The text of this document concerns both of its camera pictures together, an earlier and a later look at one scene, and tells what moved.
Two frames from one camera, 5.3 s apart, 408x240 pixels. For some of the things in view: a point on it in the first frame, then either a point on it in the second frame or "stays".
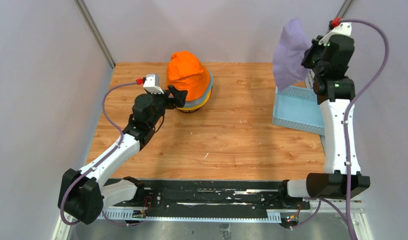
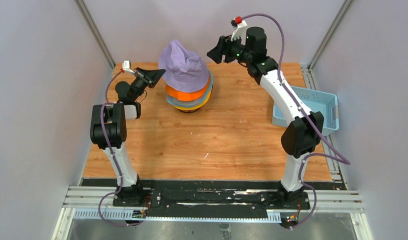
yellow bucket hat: x=199 y=105 stays
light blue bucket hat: x=193 y=102 stays
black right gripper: x=314 y=46 → x=223 y=48
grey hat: x=186 y=102 stays
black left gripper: x=178 y=99 → x=149 y=78
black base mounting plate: x=209 y=194 stays
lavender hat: x=289 y=51 → x=182 y=71
